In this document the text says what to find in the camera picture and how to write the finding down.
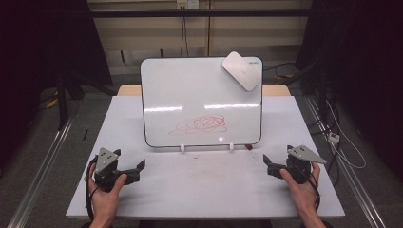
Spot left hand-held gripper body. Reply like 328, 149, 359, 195
93, 147, 132, 193

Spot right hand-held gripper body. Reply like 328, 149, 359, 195
267, 144, 328, 185

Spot white whiteboard eraser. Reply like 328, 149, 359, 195
221, 50, 261, 92

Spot white whiteboard black frame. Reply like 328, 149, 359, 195
140, 56, 263, 149

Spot person's right hand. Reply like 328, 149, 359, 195
278, 161, 321, 217

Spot person's left hand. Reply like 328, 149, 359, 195
87, 162, 128, 223

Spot wooden table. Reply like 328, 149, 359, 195
116, 84, 292, 98

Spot black metal stand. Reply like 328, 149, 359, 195
54, 66, 86, 131

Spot black curtain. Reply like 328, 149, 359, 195
295, 0, 403, 183
0, 0, 114, 174

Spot black floor cables bundle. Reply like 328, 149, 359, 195
309, 96, 342, 188

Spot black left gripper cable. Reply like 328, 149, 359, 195
84, 156, 99, 223

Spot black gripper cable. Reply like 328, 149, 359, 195
84, 156, 99, 223
305, 172, 321, 212

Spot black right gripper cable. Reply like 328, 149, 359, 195
305, 172, 321, 212

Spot white floor cable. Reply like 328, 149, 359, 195
325, 100, 368, 170

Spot metal floor rail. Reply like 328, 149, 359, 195
304, 95, 388, 228
6, 116, 76, 228

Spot black cable behind table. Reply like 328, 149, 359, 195
262, 61, 298, 81

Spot black hanging wall cables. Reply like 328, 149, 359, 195
179, 8, 190, 58

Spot white wall socket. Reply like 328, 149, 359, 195
176, 0, 201, 10

